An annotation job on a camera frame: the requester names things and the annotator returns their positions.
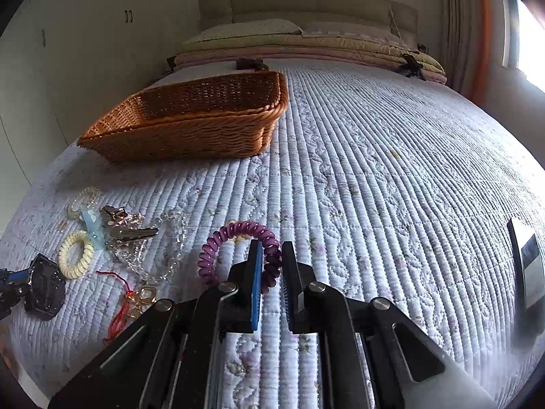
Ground black phone on bed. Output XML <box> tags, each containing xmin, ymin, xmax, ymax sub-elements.
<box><xmin>507</xmin><ymin>218</ymin><xmax>544</xmax><ymax>310</ymax></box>

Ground window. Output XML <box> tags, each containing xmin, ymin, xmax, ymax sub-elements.
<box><xmin>502</xmin><ymin>0</ymin><xmax>544</xmax><ymax>92</ymax></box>

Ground red tassel gold charm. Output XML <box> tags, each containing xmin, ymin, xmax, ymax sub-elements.
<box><xmin>96</xmin><ymin>271</ymin><xmax>157</xmax><ymax>344</ymax></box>

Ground brown wicker basket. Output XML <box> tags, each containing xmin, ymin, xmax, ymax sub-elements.
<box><xmin>77</xmin><ymin>71</ymin><xmax>288</xmax><ymax>163</ymax></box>

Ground black object on quilts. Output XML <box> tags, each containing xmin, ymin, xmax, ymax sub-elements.
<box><xmin>397</xmin><ymin>54</ymin><xmax>427</xmax><ymax>81</ymax></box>

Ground dark brown object on bed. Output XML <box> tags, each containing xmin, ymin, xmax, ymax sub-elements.
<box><xmin>236</xmin><ymin>58</ymin><xmax>269</xmax><ymax>72</ymax></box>

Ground white wardrobe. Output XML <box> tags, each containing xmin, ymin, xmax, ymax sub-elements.
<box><xmin>0</xmin><ymin>0</ymin><xmax>180</xmax><ymax>239</ymax></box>

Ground clear bead bracelet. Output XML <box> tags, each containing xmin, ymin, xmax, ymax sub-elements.
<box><xmin>66</xmin><ymin>185</ymin><xmax>104</xmax><ymax>222</ymax></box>

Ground cream spiral hair tie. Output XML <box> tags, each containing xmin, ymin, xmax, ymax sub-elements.
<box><xmin>57</xmin><ymin>231</ymin><xmax>96</xmax><ymax>281</ymax></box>

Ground pink pillow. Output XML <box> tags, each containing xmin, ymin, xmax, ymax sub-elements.
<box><xmin>302</xmin><ymin>21</ymin><xmax>407</xmax><ymax>47</ymax></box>

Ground light blue hair clip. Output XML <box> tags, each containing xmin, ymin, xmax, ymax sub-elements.
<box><xmin>80</xmin><ymin>208</ymin><xmax>105</xmax><ymax>250</ymax></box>

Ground beige padded headboard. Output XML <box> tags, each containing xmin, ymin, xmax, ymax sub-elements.
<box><xmin>199</xmin><ymin>0</ymin><xmax>418</xmax><ymax>48</ymax></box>

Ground purple spiral hair tie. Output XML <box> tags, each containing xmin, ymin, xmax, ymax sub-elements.
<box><xmin>197</xmin><ymin>219</ymin><xmax>283</xmax><ymax>294</ymax></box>

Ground grey orange curtain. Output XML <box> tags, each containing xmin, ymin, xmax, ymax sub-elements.
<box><xmin>441</xmin><ymin>0</ymin><xmax>494</xmax><ymax>105</ymax></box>

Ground folded beige pink quilts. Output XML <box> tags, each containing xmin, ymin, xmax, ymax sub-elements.
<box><xmin>168</xmin><ymin>34</ymin><xmax>447</xmax><ymax>84</ymax></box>

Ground cream floral pillow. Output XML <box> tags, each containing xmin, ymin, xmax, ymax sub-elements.
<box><xmin>186</xmin><ymin>18</ymin><xmax>302</xmax><ymax>43</ymax></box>

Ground silver keys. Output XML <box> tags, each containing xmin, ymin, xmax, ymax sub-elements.
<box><xmin>101</xmin><ymin>205</ymin><xmax>159</xmax><ymax>243</ymax></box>

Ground white quilted bedspread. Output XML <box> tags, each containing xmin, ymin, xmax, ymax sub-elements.
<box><xmin>1</xmin><ymin>59</ymin><xmax>544</xmax><ymax>407</ymax></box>

